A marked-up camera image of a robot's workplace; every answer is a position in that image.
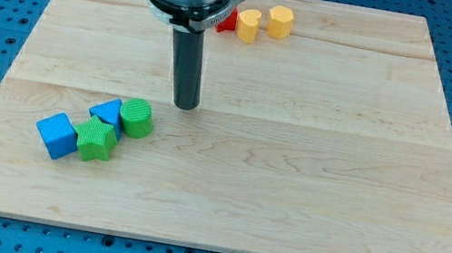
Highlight yellow heart block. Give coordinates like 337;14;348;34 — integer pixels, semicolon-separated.
236;9;262;44

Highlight blue triangle block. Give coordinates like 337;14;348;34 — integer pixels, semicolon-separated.
89;98;123;141

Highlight green cylinder block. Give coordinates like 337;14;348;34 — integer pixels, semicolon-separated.
119;98;153;139

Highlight red block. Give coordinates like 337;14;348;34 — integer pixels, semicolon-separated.
215;8;239;33

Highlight light wooden board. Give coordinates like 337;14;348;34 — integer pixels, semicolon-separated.
0;0;452;253

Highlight blue cube block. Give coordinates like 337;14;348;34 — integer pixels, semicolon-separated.
35;112;78;161

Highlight green star block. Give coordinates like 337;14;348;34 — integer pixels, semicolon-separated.
74;115;118;161

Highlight yellow hexagon block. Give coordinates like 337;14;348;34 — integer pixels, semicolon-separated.
266;5;295;39

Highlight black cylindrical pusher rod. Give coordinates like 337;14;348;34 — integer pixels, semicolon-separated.
172;29;204;111

